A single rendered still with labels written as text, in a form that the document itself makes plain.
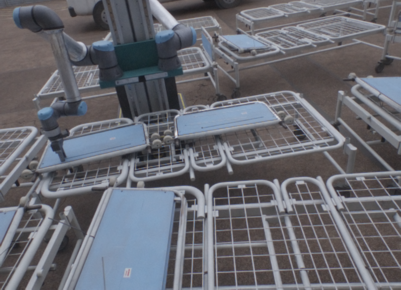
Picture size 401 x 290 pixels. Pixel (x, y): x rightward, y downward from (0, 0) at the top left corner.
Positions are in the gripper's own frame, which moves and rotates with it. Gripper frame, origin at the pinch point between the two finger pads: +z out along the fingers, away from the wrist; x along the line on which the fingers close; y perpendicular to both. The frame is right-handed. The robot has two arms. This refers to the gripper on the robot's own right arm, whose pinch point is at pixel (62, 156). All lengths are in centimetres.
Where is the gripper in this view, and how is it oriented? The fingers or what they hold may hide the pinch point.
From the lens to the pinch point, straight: 224.1
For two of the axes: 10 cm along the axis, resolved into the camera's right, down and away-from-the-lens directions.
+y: -9.7, 2.2, -1.3
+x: 2.1, 4.2, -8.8
